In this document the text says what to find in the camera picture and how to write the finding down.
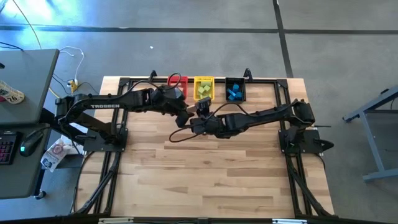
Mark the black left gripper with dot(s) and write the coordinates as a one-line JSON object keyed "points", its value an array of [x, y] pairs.
{"points": [[169, 99]]}

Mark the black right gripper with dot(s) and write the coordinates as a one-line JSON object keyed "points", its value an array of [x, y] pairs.
{"points": [[205, 124]]}

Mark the green rectangular wooden block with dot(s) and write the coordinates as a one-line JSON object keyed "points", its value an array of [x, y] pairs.
{"points": [[201, 90]]}

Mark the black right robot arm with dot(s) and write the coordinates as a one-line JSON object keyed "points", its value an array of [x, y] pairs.
{"points": [[264, 116]]}

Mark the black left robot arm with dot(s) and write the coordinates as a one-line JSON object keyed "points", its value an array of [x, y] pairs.
{"points": [[105, 104]]}

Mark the yellow plastic basket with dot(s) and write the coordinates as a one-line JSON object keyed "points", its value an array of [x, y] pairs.
{"points": [[199, 79]]}

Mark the red plastic basket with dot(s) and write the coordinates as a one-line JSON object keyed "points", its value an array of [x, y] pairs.
{"points": [[183, 80]]}

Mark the black plastic basket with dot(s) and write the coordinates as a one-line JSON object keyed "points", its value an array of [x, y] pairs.
{"points": [[228, 81]]}

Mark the yellow power strip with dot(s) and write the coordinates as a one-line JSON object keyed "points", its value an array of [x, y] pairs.
{"points": [[73, 84]]}

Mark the white cardboard box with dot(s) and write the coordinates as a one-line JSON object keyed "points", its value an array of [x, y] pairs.
{"points": [[74, 147]]}

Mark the black desk leg beam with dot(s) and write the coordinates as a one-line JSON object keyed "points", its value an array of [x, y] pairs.
{"points": [[53, 124]]}

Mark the crumpled white printed bag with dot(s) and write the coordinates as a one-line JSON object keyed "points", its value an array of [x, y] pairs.
{"points": [[54, 154]]}

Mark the black computer mouse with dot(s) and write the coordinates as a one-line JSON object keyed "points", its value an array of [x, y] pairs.
{"points": [[31, 143]]}

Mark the grey desk top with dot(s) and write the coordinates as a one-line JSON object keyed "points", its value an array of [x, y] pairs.
{"points": [[28, 84]]}

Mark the black caster wheel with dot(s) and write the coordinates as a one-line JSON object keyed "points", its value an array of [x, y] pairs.
{"points": [[40, 195]]}

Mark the grey-blue metal table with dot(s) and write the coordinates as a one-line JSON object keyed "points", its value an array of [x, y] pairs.
{"points": [[373, 130]]}

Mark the white bag with number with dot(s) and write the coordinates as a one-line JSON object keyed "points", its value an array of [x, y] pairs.
{"points": [[11, 95]]}

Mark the dark desk top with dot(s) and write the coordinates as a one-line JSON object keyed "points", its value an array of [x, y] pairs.
{"points": [[18, 177]]}

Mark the black backlit keyboard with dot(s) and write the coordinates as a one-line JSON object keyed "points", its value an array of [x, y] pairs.
{"points": [[7, 147]]}

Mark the black aluminium table frame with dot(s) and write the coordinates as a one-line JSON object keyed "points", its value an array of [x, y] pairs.
{"points": [[267, 80]]}

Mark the silver metal bracket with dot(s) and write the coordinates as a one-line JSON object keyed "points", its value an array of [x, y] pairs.
{"points": [[115, 220], [289, 221]]}

